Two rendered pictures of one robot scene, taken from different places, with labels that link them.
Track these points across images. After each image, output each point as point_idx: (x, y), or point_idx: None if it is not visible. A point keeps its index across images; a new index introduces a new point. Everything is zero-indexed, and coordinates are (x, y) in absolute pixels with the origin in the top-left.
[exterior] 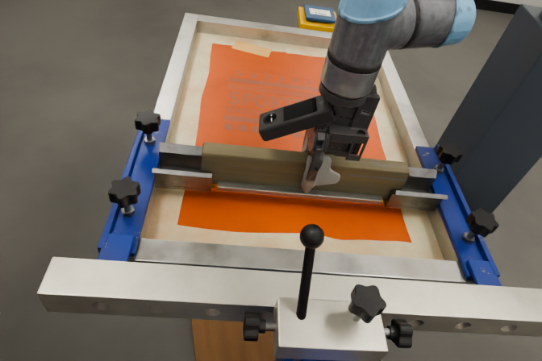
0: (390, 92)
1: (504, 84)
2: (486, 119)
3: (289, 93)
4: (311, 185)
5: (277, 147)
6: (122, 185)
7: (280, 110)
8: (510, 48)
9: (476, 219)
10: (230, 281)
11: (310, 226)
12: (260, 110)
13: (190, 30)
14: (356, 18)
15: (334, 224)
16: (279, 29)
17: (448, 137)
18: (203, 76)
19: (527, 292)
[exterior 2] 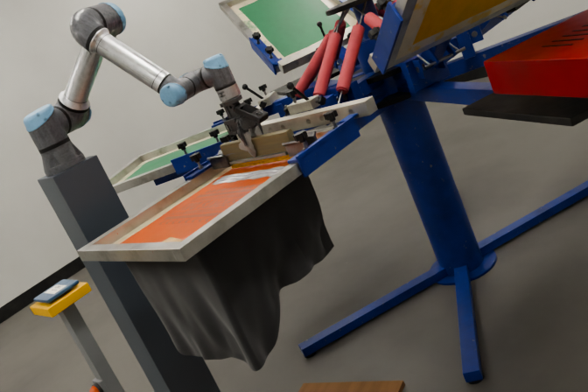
0: (148, 210)
1: (103, 197)
2: (120, 216)
3: (198, 211)
4: None
5: (248, 180)
6: (329, 112)
7: (253, 113)
8: (81, 189)
9: (227, 135)
10: (318, 110)
11: (289, 82)
12: (229, 197)
13: (199, 229)
14: (227, 63)
15: None
16: (132, 245)
17: (115, 269)
18: None
19: None
